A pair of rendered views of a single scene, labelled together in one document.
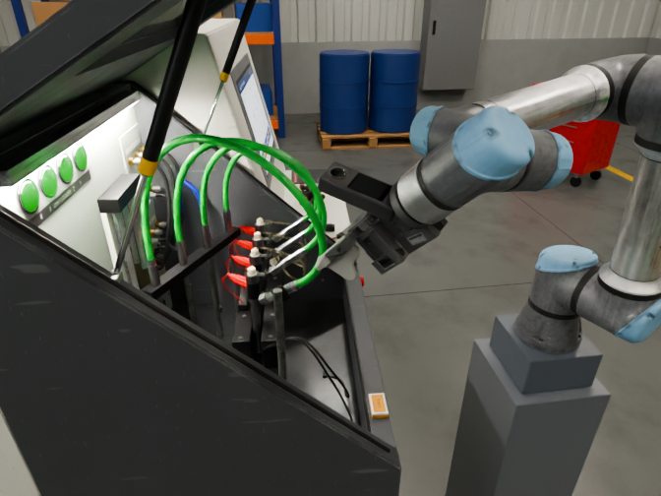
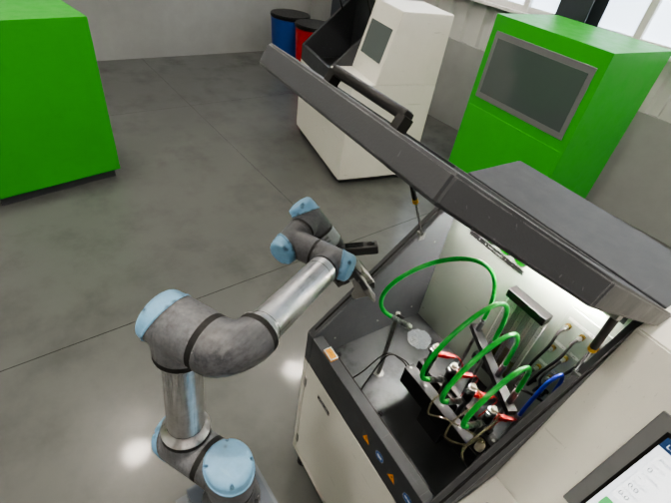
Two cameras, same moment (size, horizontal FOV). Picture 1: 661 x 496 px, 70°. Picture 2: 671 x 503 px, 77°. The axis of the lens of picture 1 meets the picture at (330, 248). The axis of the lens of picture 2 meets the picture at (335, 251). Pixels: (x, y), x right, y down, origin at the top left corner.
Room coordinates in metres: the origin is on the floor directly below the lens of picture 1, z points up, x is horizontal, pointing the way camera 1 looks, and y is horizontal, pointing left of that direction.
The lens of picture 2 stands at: (1.36, -0.63, 2.16)
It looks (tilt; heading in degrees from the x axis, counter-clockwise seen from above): 40 degrees down; 146
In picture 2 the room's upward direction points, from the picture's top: 10 degrees clockwise
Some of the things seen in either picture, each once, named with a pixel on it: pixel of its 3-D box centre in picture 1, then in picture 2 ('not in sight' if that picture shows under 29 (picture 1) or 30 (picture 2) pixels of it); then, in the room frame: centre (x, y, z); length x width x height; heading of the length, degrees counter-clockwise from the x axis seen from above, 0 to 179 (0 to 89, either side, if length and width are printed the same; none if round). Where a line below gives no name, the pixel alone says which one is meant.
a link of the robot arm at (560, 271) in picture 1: (565, 277); (227, 471); (0.91, -0.53, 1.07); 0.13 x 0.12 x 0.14; 33
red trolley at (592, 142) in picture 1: (568, 132); not in sight; (4.56, -2.31, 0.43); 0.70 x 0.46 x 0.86; 33
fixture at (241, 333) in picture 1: (263, 320); (442, 413); (0.96, 0.17, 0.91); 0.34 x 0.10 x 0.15; 3
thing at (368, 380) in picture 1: (361, 359); (361, 420); (0.85, -0.07, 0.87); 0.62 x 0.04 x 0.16; 3
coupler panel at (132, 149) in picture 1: (148, 194); (562, 357); (1.06, 0.44, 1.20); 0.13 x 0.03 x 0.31; 3
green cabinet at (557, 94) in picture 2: not in sight; (536, 129); (-0.90, 2.84, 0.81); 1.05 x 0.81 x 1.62; 2
